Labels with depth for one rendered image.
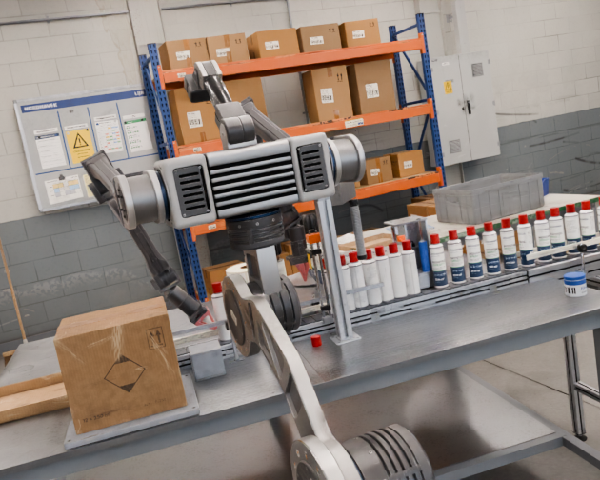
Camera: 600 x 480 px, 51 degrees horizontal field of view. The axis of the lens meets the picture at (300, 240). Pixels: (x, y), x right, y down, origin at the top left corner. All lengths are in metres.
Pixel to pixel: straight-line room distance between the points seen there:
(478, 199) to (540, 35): 5.03
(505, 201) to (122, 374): 2.95
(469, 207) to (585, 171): 5.30
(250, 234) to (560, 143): 7.71
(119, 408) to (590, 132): 8.18
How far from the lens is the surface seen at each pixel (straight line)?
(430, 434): 2.82
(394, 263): 2.34
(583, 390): 3.03
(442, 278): 2.42
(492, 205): 4.14
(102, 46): 6.60
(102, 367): 1.81
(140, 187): 1.42
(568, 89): 9.10
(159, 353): 1.80
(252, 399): 1.84
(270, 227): 1.47
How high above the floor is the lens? 1.53
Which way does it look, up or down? 9 degrees down
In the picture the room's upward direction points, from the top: 10 degrees counter-clockwise
